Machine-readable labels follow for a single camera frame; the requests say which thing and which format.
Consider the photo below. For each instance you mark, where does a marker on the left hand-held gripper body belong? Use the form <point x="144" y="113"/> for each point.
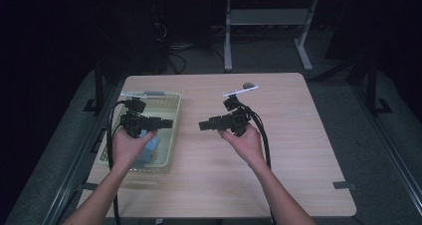
<point x="134" y="122"/>

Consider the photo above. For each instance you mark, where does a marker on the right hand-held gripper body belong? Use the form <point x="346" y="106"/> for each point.
<point x="237" y="120"/>

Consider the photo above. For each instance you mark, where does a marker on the pale yellow plastic basket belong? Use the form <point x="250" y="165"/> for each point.
<point x="167" y="145"/>

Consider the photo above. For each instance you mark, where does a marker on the plain blue glove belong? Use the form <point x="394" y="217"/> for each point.
<point x="148" y="153"/>

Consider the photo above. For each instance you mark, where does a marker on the person's right hand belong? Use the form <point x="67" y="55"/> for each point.
<point x="250" y="145"/>

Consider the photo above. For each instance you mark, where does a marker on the person's left hand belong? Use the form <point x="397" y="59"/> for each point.
<point x="127" y="150"/>

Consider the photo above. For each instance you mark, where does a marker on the black metal stand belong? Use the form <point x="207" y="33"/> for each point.
<point x="372" y="85"/>
<point x="98" y="85"/>

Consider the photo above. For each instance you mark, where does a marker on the black tape strip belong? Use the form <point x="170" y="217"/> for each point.
<point x="88" y="186"/>
<point x="344" y="185"/>

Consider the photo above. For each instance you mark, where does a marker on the black rail bracket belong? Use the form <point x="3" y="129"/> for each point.
<point x="99" y="140"/>

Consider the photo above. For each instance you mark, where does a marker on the aluminium rail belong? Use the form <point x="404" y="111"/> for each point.
<point x="71" y="172"/>
<point x="391" y="152"/>

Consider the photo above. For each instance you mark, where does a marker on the grey metal desk frame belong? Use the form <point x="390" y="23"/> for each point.
<point x="265" y="16"/>

